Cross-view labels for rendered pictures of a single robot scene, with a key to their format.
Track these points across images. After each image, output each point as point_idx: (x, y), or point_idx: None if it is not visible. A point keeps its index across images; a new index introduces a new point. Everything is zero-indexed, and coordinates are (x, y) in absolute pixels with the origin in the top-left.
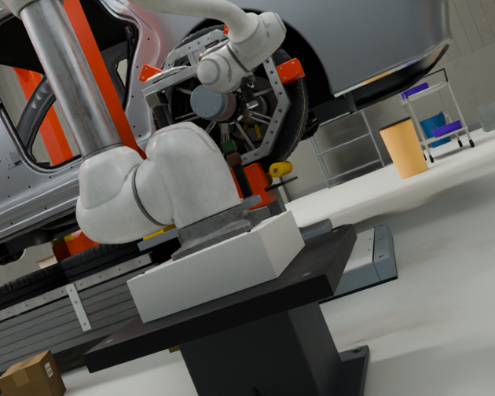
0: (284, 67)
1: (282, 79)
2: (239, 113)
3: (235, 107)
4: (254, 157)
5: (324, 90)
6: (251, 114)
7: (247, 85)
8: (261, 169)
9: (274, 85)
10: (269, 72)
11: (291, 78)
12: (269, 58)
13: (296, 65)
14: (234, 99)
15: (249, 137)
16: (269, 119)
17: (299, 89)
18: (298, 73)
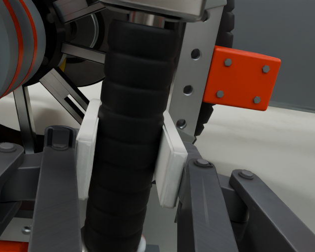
0: (235, 65)
1: (210, 93)
2: (37, 76)
3: (31, 76)
4: (21, 236)
5: None
6: (67, 95)
7: (165, 204)
8: (25, 251)
9: (181, 94)
10: (191, 52)
11: (231, 105)
12: (217, 11)
13: (268, 81)
14: (40, 56)
15: (36, 139)
16: (88, 63)
17: (211, 113)
18: (257, 103)
